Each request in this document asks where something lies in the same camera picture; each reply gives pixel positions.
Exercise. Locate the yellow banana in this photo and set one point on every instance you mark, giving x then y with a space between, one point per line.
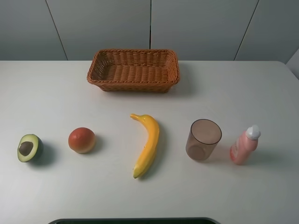
149 151

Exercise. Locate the brown wicker basket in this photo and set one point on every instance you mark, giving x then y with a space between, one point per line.
151 70

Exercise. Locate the brown translucent plastic cup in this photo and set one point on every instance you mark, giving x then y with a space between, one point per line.
203 137

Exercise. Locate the red orange round fruit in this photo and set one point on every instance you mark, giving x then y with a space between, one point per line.
82 140

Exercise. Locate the pink bottle white cap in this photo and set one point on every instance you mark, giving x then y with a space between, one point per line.
245 145

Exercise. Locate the black tray edge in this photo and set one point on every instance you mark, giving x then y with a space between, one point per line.
187 220

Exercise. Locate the halved green avocado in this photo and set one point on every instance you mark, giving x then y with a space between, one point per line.
30 148

